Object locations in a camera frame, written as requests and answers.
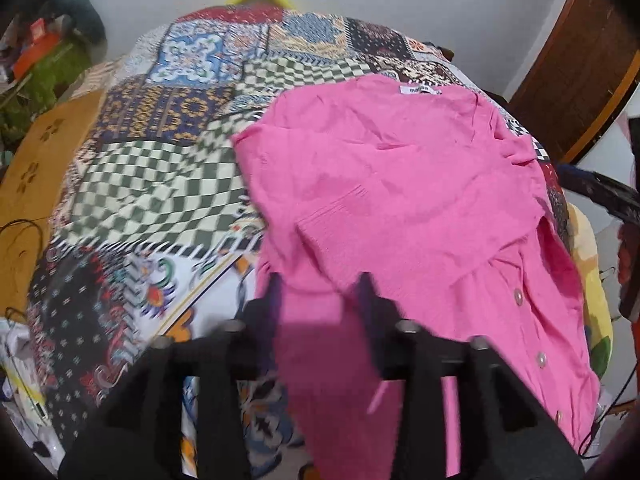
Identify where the mustard cloth with flower print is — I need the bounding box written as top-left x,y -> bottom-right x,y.
0,91 -> 107,317

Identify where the pink knit cardigan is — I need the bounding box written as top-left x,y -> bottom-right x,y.
231,74 -> 601,480

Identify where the patchwork printed blanket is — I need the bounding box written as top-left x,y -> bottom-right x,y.
27,5 -> 573,480

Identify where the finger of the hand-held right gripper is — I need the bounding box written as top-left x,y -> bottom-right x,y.
557,164 -> 640,226

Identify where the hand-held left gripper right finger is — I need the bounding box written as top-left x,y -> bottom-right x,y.
352,273 -> 586,480

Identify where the teal cloth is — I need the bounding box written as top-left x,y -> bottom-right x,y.
47,0 -> 108,46

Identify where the white plastic bag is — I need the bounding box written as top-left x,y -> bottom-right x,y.
0,316 -> 51,441

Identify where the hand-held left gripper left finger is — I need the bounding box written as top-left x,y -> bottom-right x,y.
57,273 -> 286,480

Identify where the yellow printed sheet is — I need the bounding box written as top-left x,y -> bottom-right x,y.
567,202 -> 615,378

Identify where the orange box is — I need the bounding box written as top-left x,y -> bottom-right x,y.
12,19 -> 63,81

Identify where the brown wooden door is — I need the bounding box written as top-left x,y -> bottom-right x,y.
507,0 -> 640,165

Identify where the green cloth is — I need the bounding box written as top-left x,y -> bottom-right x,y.
0,42 -> 93,136

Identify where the black cable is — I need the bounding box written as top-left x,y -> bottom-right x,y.
0,219 -> 47,321

